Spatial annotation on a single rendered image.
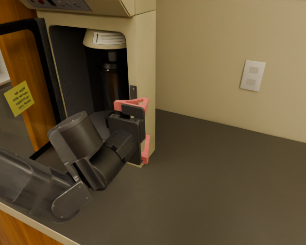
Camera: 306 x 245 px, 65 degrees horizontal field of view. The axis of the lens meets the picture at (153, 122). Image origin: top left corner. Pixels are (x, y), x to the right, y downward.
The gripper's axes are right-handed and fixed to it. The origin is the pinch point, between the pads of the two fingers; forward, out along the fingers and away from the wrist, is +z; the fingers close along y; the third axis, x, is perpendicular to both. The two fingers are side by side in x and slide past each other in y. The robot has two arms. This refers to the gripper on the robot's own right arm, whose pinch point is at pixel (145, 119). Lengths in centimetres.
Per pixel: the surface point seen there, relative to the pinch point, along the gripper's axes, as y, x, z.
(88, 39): 12.0, 24.6, 14.6
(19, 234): -49, 44, -16
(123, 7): 21.7, 7.9, 7.6
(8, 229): -50, 50, -16
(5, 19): 17.7, 44.7, 6.2
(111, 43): 11.4, 17.1, 14.9
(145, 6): 20.6, 7.4, 17.0
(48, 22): 16.4, 35.6, 12.4
